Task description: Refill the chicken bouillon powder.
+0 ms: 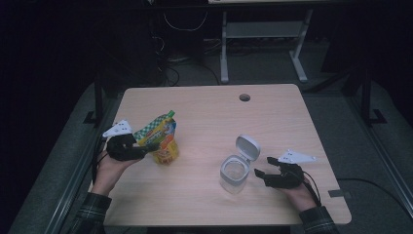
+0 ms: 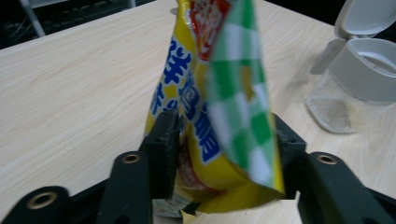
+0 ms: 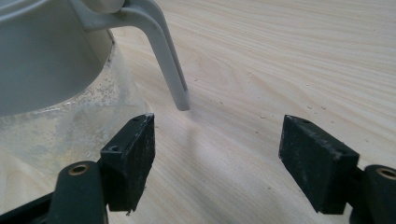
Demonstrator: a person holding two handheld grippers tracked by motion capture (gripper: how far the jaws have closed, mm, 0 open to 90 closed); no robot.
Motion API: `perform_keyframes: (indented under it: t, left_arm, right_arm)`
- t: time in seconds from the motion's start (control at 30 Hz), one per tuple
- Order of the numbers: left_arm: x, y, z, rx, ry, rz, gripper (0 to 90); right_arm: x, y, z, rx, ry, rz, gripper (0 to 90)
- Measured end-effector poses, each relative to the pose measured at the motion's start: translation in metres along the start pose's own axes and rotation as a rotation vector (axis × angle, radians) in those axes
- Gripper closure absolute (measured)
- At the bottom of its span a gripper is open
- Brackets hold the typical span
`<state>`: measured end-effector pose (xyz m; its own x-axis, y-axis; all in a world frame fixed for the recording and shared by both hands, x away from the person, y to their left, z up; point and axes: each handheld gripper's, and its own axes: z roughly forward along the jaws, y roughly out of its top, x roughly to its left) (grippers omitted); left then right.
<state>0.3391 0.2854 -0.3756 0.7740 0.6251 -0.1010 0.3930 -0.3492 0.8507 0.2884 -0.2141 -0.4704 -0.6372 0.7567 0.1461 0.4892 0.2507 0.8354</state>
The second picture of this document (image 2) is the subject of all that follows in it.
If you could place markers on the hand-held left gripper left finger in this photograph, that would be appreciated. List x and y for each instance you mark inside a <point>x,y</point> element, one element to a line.
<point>163,146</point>

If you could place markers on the yellow green seasoning packet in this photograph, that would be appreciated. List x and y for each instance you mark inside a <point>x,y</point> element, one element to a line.
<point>218,93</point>

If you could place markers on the white metal desk frame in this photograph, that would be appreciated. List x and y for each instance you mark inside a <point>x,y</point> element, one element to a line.
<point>32,18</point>

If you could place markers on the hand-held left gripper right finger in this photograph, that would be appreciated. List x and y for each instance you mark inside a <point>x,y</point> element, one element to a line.
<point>289,149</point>

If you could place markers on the clear seasoning jar grey lid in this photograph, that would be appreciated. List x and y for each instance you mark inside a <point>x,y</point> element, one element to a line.
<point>358,74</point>

